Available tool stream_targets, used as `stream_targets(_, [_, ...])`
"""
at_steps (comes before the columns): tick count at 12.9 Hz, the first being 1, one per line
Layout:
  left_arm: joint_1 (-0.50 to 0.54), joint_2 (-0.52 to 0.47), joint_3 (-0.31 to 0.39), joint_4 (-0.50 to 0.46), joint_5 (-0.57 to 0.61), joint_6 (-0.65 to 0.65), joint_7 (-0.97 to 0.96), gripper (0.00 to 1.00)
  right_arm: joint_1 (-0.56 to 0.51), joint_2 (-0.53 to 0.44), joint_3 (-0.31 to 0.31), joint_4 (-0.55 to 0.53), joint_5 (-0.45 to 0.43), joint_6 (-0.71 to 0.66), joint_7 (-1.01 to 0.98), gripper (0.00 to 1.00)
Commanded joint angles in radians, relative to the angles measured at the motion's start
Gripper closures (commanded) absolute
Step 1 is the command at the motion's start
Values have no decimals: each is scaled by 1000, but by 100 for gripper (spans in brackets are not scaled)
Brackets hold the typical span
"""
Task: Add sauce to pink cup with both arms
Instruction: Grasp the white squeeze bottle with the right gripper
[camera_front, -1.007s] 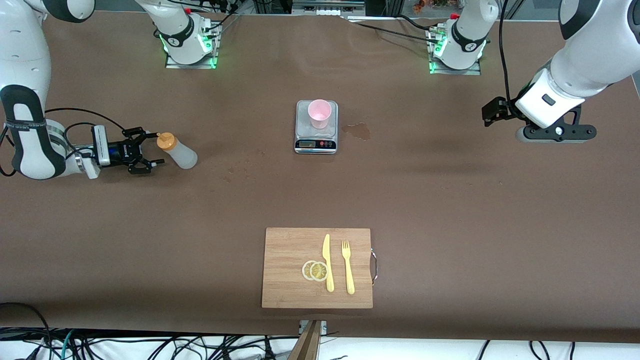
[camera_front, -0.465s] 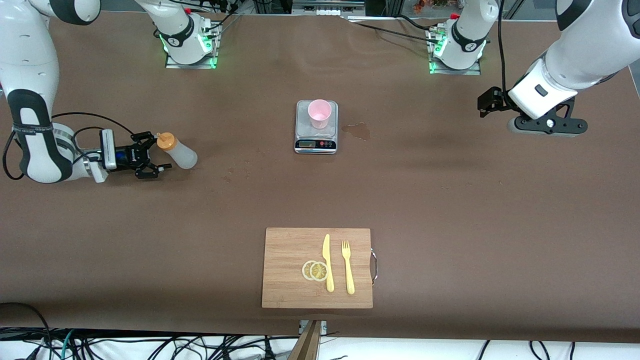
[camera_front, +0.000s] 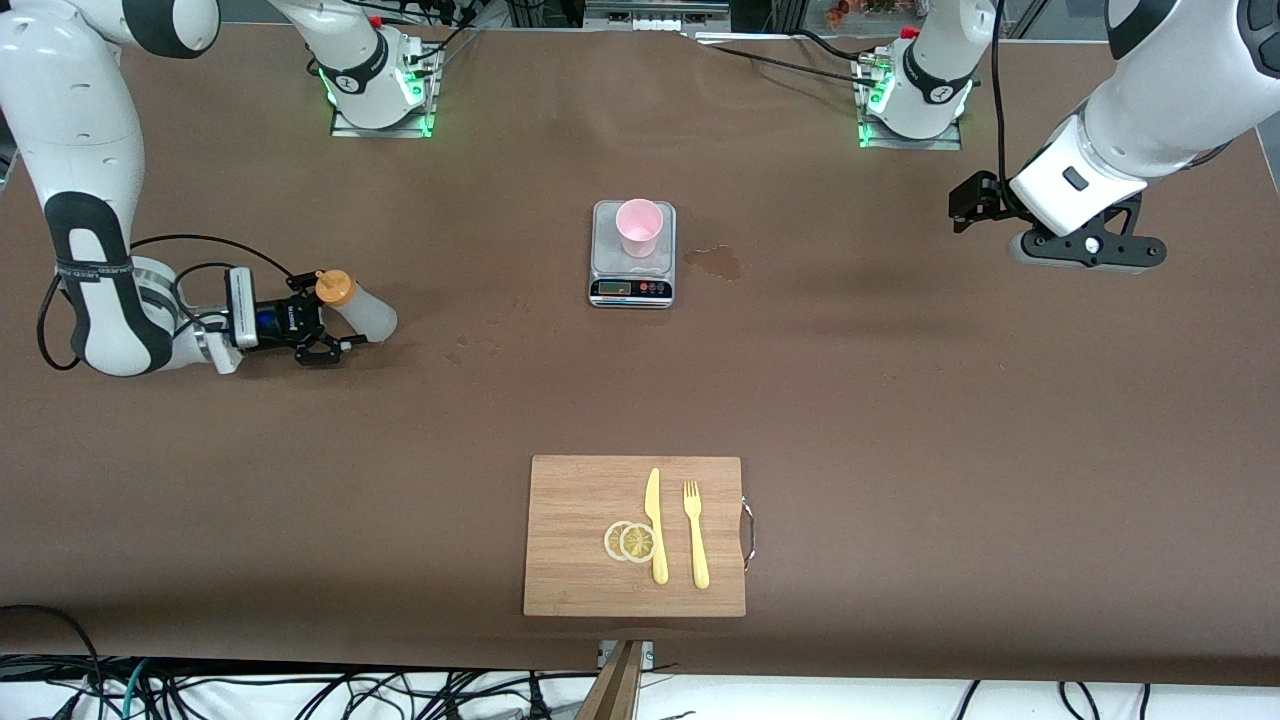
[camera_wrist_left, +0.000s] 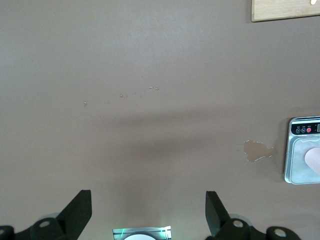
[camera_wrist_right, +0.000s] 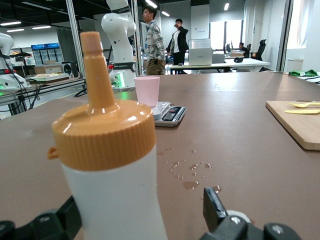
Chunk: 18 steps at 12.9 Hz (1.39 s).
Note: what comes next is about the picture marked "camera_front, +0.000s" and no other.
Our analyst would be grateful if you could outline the translucent sauce bottle orange cap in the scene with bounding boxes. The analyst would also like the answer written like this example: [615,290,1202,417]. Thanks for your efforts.
[315,270,398,344]

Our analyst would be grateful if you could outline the pink plastic cup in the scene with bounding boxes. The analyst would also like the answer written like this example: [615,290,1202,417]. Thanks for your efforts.
[616,198,665,259]

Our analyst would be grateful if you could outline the brown sauce puddle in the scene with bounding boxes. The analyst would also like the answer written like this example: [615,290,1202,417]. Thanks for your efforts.
[683,245,743,283]

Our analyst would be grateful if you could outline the bamboo cutting board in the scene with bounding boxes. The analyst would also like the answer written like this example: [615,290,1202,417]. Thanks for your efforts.
[523,455,748,618]

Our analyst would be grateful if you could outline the silver digital kitchen scale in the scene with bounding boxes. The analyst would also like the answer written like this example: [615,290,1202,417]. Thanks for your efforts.
[588,200,678,309]

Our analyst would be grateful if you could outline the yellow plastic knife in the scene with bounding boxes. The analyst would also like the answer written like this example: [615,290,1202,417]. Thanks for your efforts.
[644,467,670,586]

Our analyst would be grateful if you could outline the yellow plastic fork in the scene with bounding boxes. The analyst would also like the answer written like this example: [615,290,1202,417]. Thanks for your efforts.
[683,480,711,590]

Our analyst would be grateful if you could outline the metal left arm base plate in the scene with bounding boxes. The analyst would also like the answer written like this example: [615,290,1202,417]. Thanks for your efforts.
[857,50,964,151]

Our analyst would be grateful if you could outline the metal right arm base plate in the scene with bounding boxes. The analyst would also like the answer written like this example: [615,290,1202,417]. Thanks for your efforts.
[330,45,438,139]

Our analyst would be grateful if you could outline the black tabletop cable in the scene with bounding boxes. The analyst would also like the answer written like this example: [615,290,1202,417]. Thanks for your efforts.
[690,30,871,79]

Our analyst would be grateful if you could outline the black cable tangle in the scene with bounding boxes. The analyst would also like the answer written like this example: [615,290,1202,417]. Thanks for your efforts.
[150,668,601,720]

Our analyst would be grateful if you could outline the teal cable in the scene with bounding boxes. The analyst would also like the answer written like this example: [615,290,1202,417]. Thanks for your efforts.
[118,658,153,720]

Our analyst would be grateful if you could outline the black looped cable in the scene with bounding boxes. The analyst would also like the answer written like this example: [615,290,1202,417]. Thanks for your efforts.
[0,605,106,720]

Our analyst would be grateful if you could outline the wooden post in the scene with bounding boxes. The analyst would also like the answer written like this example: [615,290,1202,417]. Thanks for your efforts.
[575,640,646,720]

